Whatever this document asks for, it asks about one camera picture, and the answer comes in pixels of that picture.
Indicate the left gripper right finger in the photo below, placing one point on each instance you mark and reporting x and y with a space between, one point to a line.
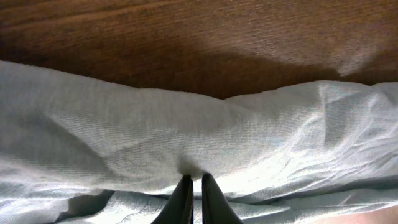
215 207

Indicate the light grey-green t-shirt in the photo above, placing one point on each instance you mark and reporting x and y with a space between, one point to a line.
80 150

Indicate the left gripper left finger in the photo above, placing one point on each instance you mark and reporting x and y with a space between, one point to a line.
179 207

